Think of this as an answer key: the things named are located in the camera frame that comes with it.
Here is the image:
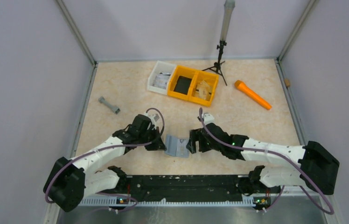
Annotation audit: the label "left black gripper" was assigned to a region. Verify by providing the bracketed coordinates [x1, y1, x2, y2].
[138, 126, 167, 151]

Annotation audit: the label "beige card holder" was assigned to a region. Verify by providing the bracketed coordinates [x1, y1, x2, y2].
[164, 134, 189, 158]

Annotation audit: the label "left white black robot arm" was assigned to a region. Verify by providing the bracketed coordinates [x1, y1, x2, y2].
[43, 112, 166, 212]

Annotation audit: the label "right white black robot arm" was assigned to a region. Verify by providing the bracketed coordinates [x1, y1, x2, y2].
[186, 123, 340, 195]

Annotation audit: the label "beige parts in bin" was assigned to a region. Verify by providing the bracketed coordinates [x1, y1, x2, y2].
[194, 80, 212, 100]

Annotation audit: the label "yellow bin with beige parts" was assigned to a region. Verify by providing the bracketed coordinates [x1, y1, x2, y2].
[188, 70, 219, 107]

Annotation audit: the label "black pad in bin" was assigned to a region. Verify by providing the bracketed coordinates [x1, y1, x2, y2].
[174, 76, 192, 95]

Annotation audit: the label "yellow bin with black pad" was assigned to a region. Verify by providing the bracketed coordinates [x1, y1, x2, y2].
[167, 65, 198, 101]

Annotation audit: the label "white plastic bin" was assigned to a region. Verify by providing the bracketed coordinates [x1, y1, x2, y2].
[147, 61, 177, 95]

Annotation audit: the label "papers in white bin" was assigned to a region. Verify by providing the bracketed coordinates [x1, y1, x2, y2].
[152, 72, 171, 89]

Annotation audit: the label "orange flashlight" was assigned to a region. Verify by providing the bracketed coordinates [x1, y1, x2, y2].
[234, 80, 272, 110]

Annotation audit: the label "grey dumbbell-shaped part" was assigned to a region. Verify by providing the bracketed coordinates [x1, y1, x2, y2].
[98, 96, 120, 114]

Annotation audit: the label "black tripod with grey pole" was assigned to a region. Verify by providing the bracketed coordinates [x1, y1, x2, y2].
[203, 0, 236, 86]

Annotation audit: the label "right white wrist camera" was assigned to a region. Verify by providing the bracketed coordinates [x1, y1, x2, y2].
[202, 112, 215, 126]

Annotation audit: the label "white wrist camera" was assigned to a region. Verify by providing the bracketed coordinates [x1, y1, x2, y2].
[144, 112, 161, 126]
[202, 112, 215, 126]

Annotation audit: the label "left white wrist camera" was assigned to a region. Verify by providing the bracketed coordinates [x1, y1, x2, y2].
[144, 112, 161, 126]

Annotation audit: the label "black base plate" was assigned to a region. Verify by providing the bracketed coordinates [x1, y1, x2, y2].
[97, 175, 274, 203]

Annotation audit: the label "grey slotted cable duct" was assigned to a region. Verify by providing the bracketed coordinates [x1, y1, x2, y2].
[78, 196, 256, 207]

